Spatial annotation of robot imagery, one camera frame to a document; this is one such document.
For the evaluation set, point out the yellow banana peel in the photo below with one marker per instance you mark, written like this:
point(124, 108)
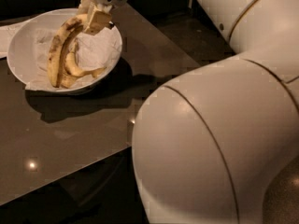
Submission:
point(62, 67)

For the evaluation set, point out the white paper sheet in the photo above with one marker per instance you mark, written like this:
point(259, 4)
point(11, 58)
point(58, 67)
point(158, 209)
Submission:
point(7, 30)

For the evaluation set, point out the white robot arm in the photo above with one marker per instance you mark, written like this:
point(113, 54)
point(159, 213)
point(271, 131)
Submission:
point(220, 144)

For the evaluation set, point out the grey table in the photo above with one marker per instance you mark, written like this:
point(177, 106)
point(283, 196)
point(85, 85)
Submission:
point(67, 159)

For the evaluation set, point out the white bowl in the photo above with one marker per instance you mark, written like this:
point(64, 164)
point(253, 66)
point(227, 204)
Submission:
point(20, 54)

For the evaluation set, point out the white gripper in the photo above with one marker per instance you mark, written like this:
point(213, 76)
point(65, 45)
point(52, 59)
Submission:
point(100, 17)

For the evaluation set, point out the white paper liner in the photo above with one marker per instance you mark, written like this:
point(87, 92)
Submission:
point(88, 53)

